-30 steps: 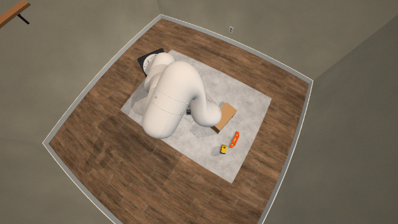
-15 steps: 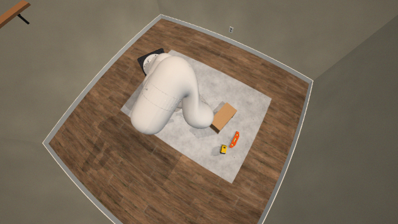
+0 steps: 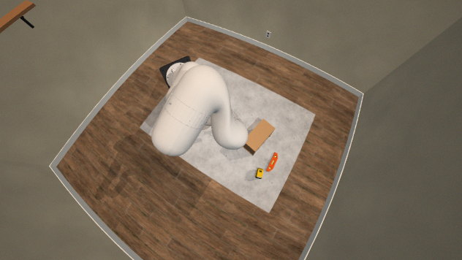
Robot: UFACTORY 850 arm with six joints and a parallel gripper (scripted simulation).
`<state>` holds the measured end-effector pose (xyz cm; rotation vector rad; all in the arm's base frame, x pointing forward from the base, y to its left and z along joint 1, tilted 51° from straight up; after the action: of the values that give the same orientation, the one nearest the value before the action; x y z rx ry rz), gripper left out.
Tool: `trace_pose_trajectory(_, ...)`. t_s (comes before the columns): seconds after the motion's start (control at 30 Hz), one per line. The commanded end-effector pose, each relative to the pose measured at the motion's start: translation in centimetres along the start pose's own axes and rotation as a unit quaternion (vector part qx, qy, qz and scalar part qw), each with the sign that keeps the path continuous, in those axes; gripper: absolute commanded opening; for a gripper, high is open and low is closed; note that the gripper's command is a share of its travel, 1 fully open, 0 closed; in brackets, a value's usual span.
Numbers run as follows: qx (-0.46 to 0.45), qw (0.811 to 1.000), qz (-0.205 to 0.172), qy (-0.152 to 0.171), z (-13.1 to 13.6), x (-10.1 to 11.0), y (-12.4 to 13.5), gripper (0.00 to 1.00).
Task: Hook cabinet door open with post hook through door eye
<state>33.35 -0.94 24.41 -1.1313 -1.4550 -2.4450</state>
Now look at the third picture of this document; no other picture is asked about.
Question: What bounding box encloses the yellow tape measure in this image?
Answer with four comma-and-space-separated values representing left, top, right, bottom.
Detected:
255, 168, 263, 179

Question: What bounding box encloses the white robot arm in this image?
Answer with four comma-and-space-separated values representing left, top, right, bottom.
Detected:
151, 61, 248, 156

